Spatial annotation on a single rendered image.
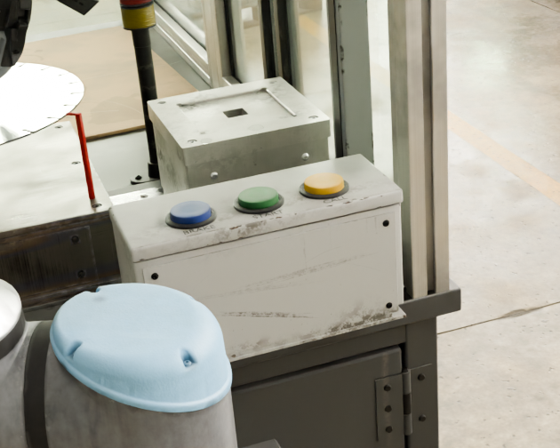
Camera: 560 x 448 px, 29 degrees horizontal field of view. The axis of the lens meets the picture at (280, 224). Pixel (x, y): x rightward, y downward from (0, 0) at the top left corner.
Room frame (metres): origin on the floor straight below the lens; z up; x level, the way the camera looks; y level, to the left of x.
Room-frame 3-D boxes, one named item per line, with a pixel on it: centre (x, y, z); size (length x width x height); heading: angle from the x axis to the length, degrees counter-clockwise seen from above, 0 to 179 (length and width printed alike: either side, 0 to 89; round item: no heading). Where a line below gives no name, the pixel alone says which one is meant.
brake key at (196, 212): (0.97, 0.09, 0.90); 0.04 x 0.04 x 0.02
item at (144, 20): (1.43, 0.16, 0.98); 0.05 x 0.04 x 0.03; 17
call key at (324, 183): (1.01, -0.05, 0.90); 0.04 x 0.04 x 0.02
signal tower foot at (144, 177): (1.43, 0.16, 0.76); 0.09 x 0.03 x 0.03; 107
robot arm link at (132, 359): (0.65, 0.11, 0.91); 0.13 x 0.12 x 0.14; 87
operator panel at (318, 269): (1.00, 0.02, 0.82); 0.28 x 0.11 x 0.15; 107
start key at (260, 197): (0.99, 0.02, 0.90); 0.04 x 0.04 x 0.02
